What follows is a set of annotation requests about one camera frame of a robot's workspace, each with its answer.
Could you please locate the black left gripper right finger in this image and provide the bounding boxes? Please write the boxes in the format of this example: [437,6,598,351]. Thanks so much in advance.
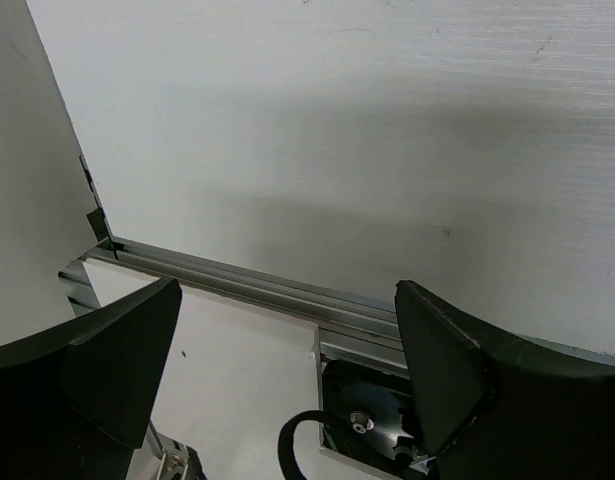
[395,281,615,479]

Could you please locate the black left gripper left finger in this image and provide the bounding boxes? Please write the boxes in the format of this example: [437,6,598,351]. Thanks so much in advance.
[0,278,182,479]

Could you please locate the black cable at base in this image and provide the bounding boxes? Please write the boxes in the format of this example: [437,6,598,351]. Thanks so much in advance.
[278,410,333,480]

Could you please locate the aluminium frame rail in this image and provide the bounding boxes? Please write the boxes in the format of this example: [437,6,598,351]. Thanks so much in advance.
[58,238,413,375]

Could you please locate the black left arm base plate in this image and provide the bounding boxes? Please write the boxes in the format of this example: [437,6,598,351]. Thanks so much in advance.
[321,360,438,479]

